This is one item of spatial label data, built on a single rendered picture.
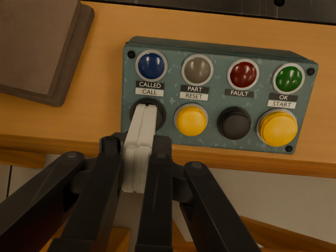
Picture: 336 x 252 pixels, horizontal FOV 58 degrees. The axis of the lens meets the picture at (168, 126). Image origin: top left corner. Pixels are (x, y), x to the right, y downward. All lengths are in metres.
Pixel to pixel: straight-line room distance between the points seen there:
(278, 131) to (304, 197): 1.05
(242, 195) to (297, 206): 0.21
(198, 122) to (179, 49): 0.06
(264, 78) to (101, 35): 0.16
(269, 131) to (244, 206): 0.97
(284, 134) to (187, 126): 0.08
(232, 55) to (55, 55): 0.14
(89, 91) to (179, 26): 0.11
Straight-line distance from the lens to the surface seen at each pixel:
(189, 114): 0.23
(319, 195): 1.32
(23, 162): 1.07
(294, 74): 0.25
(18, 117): 0.30
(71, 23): 0.29
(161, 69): 0.23
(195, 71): 0.23
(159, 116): 0.23
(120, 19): 0.31
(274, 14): 0.34
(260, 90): 0.25
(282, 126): 0.25
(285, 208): 1.27
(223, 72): 0.24
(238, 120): 0.24
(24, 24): 0.29
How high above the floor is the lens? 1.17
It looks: 78 degrees down
